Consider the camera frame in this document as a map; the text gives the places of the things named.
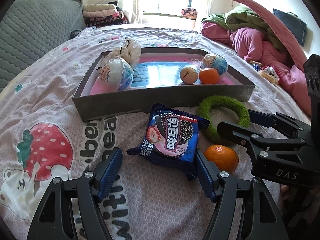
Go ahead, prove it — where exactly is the green fuzzy ring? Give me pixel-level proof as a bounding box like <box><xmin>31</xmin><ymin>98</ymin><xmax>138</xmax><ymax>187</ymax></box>
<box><xmin>197</xmin><ymin>95</ymin><xmax>251</xmax><ymax>145</ymax></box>

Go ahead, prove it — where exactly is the blue white toy egg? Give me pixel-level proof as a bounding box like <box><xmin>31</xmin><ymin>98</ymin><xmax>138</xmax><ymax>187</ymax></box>
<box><xmin>201</xmin><ymin>53</ymin><xmax>228</xmax><ymax>76</ymax></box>

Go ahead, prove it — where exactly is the orange tangerine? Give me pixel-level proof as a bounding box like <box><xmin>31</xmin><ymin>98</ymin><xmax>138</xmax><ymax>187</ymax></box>
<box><xmin>204</xmin><ymin>145</ymin><xmax>239</xmax><ymax>173</ymax></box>
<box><xmin>199</xmin><ymin>68</ymin><xmax>219</xmax><ymax>85</ymax></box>

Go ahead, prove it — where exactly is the blue oreo cookie packet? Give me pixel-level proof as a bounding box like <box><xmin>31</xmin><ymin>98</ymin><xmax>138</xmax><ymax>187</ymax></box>
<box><xmin>126</xmin><ymin>103</ymin><xmax>210</xmax><ymax>180</ymax></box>

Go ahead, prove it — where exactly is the walnut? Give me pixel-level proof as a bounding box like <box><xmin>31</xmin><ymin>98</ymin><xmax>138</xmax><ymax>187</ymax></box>
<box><xmin>180</xmin><ymin>67</ymin><xmax>199</xmax><ymax>85</ymax></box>

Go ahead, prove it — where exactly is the red white toy egg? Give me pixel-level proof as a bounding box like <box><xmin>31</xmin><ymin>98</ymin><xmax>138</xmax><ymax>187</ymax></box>
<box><xmin>98</xmin><ymin>56</ymin><xmax>134</xmax><ymax>93</ymax></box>

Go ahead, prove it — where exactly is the person's right hand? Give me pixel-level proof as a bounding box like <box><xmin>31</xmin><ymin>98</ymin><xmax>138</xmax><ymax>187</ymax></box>
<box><xmin>280</xmin><ymin>185</ymin><xmax>295</xmax><ymax>200</ymax></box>

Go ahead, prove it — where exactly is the pink quilt pile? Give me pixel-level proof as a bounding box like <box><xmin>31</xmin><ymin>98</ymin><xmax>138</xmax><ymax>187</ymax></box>
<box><xmin>201</xmin><ymin>0</ymin><xmax>311</xmax><ymax>115</ymax></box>

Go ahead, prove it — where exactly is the pink strawberry bed sheet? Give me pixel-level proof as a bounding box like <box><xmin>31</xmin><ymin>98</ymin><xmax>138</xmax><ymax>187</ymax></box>
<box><xmin>1</xmin><ymin>24</ymin><xmax>309</xmax><ymax>239</ymax></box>

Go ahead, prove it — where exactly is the black television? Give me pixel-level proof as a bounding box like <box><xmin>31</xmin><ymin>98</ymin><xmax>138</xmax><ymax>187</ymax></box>
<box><xmin>273</xmin><ymin>9</ymin><xmax>308</xmax><ymax>46</ymax></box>

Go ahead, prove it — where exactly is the green blanket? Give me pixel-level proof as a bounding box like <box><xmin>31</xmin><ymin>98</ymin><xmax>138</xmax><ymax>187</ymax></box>
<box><xmin>202</xmin><ymin>5</ymin><xmax>285</xmax><ymax>51</ymax></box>

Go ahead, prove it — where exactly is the grey cardboard box tray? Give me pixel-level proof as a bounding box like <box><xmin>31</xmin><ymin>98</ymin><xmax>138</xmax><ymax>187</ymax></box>
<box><xmin>72</xmin><ymin>47</ymin><xmax>255</xmax><ymax>122</ymax></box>

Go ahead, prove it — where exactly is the pink blue book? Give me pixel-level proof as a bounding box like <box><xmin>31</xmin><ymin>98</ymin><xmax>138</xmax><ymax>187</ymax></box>
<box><xmin>88</xmin><ymin>56</ymin><xmax>235</xmax><ymax>96</ymax></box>

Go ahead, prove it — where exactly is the patterned bag on sill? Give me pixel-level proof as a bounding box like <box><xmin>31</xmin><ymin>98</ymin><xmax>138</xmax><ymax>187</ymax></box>
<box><xmin>181</xmin><ymin>8</ymin><xmax>197</xmax><ymax>20</ymax></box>

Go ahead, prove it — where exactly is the right cream curtain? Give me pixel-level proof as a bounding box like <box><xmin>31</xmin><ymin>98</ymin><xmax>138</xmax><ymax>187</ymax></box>
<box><xmin>195</xmin><ymin>0</ymin><xmax>220</xmax><ymax>28</ymax></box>

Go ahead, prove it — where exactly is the cream curtain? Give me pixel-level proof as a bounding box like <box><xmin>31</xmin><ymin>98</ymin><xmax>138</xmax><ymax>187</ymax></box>
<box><xmin>195</xmin><ymin>0</ymin><xmax>220</xmax><ymax>28</ymax></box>
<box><xmin>117</xmin><ymin>0</ymin><xmax>146</xmax><ymax>23</ymax></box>

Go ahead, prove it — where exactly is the left cream curtain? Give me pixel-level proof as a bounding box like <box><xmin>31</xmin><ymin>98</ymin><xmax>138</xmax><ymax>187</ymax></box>
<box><xmin>117</xmin><ymin>0</ymin><xmax>146</xmax><ymax>23</ymax></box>

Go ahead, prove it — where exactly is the grey quilted headboard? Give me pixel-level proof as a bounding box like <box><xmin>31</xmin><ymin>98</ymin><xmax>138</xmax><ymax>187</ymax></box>
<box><xmin>1</xmin><ymin>0</ymin><xmax>85</xmax><ymax>89</ymax></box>

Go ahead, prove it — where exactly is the folded blankets stack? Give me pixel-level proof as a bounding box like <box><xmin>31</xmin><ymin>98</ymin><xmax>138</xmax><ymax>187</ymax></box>
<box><xmin>82</xmin><ymin>3</ymin><xmax>128</xmax><ymax>28</ymax></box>

